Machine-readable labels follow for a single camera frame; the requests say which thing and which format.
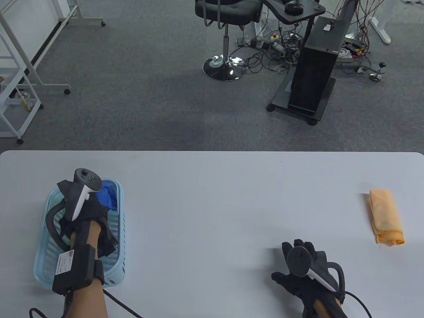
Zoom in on person's right hand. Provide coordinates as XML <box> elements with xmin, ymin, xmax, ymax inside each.
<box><xmin>271</xmin><ymin>239</ymin><xmax>339</xmax><ymax>306</ymax></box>

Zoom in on person's left hand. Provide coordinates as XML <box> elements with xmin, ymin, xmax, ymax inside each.
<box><xmin>56</xmin><ymin>179</ymin><xmax>119</xmax><ymax>258</ymax></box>

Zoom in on blue rectangular towel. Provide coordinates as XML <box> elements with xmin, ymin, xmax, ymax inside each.
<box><xmin>95</xmin><ymin>180</ymin><xmax>119</xmax><ymax>212</ymax></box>

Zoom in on orange rectangular towel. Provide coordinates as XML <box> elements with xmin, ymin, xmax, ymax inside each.
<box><xmin>368</xmin><ymin>189</ymin><xmax>405</xmax><ymax>246</ymax></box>

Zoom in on person's right forearm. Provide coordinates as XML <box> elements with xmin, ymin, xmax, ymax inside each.
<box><xmin>313</xmin><ymin>296</ymin><xmax>344</xmax><ymax>318</ymax></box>

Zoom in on person's left forearm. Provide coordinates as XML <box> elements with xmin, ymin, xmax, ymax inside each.
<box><xmin>68</xmin><ymin>221</ymin><xmax>109</xmax><ymax>318</ymax></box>

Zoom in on black right hand controller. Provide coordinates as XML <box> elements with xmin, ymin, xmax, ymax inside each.
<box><xmin>286</xmin><ymin>246</ymin><xmax>346</xmax><ymax>300</ymax></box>

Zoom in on black hand controller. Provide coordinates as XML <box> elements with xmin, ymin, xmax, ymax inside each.
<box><xmin>286</xmin><ymin>246</ymin><xmax>346</xmax><ymax>300</ymax></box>
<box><xmin>45</xmin><ymin>168</ymin><xmax>103</xmax><ymax>247</ymax></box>

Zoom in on black left hand controller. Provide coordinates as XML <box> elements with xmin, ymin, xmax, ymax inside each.
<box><xmin>45</xmin><ymin>168</ymin><xmax>103</xmax><ymax>247</ymax></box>

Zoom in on light blue plastic basket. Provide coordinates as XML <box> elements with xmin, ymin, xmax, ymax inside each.
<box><xmin>34</xmin><ymin>179</ymin><xmax>126</xmax><ymax>292</ymax></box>

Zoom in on white metal rack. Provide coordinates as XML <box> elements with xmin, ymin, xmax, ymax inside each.
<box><xmin>0</xmin><ymin>30</ymin><xmax>44</xmax><ymax>144</ymax></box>

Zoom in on black rolling base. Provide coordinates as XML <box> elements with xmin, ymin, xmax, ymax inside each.
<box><xmin>267</xmin><ymin>71</ymin><xmax>337</xmax><ymax>126</ymax></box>

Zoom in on white rolling whiteboard stand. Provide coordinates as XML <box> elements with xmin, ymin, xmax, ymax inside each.
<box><xmin>0</xmin><ymin>0</ymin><xmax>107</xmax><ymax>96</ymax></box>

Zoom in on black computer tower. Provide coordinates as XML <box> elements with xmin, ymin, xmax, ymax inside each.
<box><xmin>288</xmin><ymin>16</ymin><xmax>352</xmax><ymax>116</ymax></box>

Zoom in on chrome stand foot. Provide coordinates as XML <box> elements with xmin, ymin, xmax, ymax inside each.
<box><xmin>356</xmin><ymin>62</ymin><xmax>387</xmax><ymax>82</ymax></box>

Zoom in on round white floor device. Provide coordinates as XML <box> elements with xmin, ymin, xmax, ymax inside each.
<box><xmin>336</xmin><ymin>47</ymin><xmax>353</xmax><ymax>63</ymax></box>

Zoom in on black swivel chair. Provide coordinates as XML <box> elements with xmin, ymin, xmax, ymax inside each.
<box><xmin>194</xmin><ymin>0</ymin><xmax>263</xmax><ymax>81</ymax></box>

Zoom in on white desk leg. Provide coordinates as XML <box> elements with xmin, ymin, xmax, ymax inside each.
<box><xmin>368</xmin><ymin>17</ymin><xmax>392</xmax><ymax>44</ymax></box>

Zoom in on small black side desk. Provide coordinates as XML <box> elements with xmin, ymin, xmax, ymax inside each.
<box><xmin>262</xmin><ymin>0</ymin><xmax>327</xmax><ymax>42</ymax></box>

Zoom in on black object on side desk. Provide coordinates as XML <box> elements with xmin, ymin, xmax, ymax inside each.
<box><xmin>284</xmin><ymin>0</ymin><xmax>304</xmax><ymax>15</ymax></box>

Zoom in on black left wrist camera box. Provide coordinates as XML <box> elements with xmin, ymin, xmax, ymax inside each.
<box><xmin>52</xmin><ymin>244</ymin><xmax>105</xmax><ymax>295</ymax></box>

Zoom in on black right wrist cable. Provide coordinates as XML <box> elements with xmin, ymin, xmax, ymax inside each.
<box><xmin>344</xmin><ymin>291</ymin><xmax>374</xmax><ymax>318</ymax></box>

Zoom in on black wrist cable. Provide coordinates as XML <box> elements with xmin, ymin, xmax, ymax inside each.
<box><xmin>29</xmin><ymin>288</ymin><xmax>143</xmax><ymax>318</ymax></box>
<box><xmin>344</xmin><ymin>291</ymin><xmax>374</xmax><ymax>318</ymax></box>

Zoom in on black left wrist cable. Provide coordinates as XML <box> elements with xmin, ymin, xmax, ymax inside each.
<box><xmin>29</xmin><ymin>288</ymin><xmax>143</xmax><ymax>318</ymax></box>

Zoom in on tangle of floor cables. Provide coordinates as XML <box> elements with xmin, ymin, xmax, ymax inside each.
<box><xmin>232</xmin><ymin>0</ymin><xmax>386</xmax><ymax>75</ymax></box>

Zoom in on black slanted post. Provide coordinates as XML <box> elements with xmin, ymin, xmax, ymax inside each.
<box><xmin>332</xmin><ymin>0</ymin><xmax>359</xmax><ymax>24</ymax></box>

